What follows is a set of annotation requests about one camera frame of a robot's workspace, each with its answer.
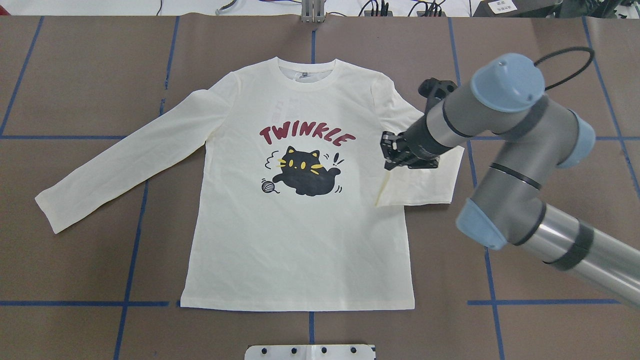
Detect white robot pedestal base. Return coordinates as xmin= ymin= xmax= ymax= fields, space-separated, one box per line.
xmin=244 ymin=344 xmax=377 ymax=360

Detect cream long sleeve cat shirt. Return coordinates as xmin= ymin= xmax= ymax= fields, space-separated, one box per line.
xmin=35 ymin=57 xmax=465 ymax=312

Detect black box with white label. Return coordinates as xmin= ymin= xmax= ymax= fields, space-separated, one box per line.
xmin=472 ymin=0 xmax=563 ymax=18

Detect aluminium frame post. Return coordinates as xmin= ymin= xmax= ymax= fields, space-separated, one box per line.
xmin=301 ymin=0 xmax=326 ymax=23

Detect far orange black connector box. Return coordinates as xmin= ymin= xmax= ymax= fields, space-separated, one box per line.
xmin=358 ymin=0 xmax=393 ymax=18

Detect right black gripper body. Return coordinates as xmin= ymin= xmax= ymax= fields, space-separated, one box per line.
xmin=395 ymin=116 xmax=452 ymax=170

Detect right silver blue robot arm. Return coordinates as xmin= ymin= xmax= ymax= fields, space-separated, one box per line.
xmin=380 ymin=53 xmax=640 ymax=307

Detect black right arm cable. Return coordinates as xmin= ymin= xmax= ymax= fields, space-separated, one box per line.
xmin=533 ymin=46 xmax=596 ymax=93

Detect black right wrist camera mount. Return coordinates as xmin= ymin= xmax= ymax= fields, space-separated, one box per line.
xmin=418 ymin=77 xmax=458 ymax=114

